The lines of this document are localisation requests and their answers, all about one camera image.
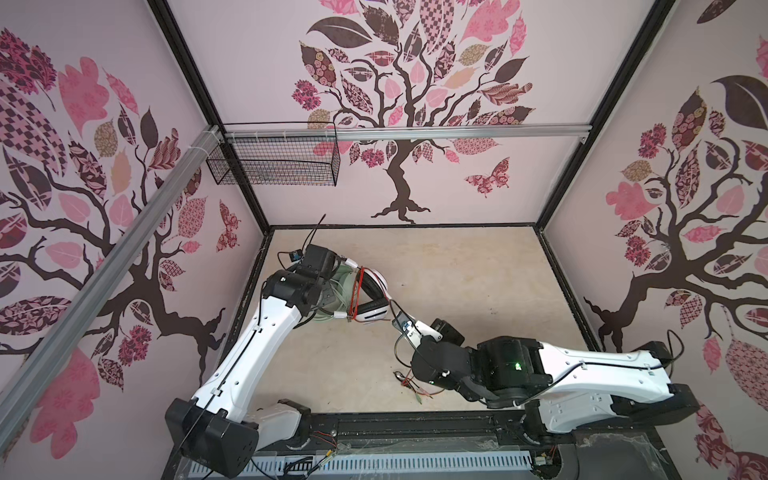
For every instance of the mint green white headphones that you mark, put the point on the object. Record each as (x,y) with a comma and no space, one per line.
(336,297)

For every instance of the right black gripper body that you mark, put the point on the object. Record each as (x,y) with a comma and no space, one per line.
(444,330)

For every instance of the black wire basket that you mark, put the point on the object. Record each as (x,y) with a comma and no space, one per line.
(277,153)

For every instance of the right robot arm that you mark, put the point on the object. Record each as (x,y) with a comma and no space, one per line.
(558,389)

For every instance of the white slotted cable duct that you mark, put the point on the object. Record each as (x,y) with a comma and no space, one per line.
(358,466)

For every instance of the black white headphones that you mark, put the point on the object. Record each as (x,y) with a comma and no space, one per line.
(371,299)

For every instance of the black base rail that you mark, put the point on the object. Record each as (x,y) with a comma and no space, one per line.
(590,453)

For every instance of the aluminium rail back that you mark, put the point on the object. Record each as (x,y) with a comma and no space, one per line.
(418,133)

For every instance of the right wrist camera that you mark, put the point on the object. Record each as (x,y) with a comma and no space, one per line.
(415,331)

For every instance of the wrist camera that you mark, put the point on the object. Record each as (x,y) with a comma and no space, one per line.
(314,262)
(415,331)

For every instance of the aluminium rail left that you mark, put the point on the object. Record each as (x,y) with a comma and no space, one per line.
(29,383)

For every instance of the aluminium rail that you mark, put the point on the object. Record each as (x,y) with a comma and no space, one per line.
(418,133)
(29,383)

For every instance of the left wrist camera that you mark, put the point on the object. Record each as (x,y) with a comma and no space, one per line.
(314,262)

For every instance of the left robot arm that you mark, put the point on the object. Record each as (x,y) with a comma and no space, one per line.
(211,428)

